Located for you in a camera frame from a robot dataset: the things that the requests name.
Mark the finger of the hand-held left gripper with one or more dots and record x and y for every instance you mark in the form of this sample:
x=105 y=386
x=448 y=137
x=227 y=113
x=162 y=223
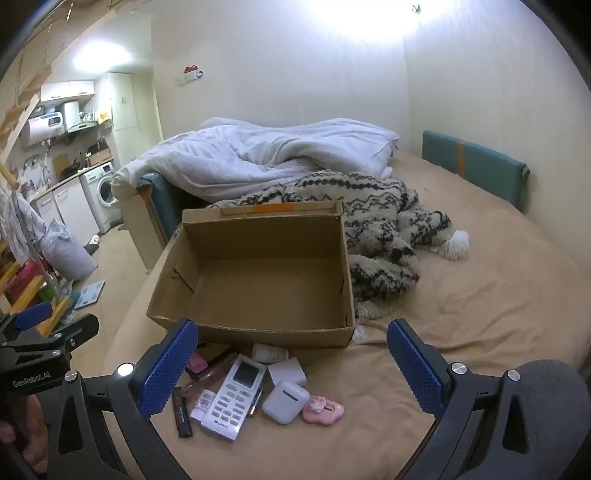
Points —
x=76 y=326
x=30 y=316

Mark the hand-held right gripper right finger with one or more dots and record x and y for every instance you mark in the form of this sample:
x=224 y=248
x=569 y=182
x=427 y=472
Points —
x=418 y=369

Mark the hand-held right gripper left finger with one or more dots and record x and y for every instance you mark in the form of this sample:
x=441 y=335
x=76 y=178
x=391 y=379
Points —
x=168 y=369

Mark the clear cosmetic tube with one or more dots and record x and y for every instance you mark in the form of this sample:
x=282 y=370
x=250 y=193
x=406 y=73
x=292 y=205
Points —
x=210 y=374

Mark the black lipstick tube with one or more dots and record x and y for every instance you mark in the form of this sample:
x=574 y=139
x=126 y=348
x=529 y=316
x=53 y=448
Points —
x=182 y=415

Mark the white remote control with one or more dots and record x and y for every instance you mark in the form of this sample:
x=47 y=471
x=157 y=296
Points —
x=231 y=401

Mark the white earbuds case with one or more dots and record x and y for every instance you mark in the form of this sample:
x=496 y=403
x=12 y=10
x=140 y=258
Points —
x=286 y=401

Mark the brown cardboard box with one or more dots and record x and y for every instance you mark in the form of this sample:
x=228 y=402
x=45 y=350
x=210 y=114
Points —
x=258 y=277

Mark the person's left hand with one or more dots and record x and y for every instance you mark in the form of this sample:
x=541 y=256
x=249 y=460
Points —
x=34 y=434

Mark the yellow wooden rack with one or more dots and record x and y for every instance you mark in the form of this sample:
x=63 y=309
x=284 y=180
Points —
x=25 y=290

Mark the bathroom scale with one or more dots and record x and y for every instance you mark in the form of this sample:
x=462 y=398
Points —
x=88 y=294

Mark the grey plastic bag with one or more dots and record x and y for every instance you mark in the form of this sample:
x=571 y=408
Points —
x=69 y=251

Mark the gold battery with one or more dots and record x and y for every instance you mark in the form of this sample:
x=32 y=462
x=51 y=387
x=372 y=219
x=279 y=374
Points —
x=256 y=404

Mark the hanging clothes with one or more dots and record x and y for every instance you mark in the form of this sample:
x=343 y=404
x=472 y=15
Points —
x=21 y=221

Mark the beige bed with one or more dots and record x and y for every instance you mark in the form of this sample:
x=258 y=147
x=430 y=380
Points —
x=485 y=300

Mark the pink hair clip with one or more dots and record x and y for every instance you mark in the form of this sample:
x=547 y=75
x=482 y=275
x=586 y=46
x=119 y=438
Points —
x=328 y=410

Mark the white kitchen base cabinet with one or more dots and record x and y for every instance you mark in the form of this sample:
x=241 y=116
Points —
x=69 y=207

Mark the small white box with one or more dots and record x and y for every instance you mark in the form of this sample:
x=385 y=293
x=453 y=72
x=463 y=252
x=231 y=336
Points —
x=288 y=369

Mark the white washing machine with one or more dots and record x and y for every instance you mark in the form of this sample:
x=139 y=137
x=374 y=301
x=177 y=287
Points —
x=104 y=194

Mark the teal footboard cushion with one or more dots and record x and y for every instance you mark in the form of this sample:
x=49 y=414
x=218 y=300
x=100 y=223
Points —
x=168 y=203

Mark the patterned fuzzy blanket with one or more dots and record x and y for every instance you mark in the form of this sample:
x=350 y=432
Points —
x=383 y=217

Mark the white water heater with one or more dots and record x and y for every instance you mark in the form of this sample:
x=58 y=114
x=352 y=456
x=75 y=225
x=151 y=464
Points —
x=41 y=129

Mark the teal headboard cushion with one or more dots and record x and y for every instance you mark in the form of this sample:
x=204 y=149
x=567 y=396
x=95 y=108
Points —
x=485 y=170

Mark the white duvet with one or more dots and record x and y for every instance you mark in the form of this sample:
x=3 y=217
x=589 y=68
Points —
x=258 y=152

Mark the white kitchen wall cabinet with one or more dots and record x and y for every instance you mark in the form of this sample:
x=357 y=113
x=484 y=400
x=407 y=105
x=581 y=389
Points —
x=67 y=90

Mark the red white wall decoration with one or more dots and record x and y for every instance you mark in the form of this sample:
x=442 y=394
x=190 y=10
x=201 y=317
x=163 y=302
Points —
x=191 y=75

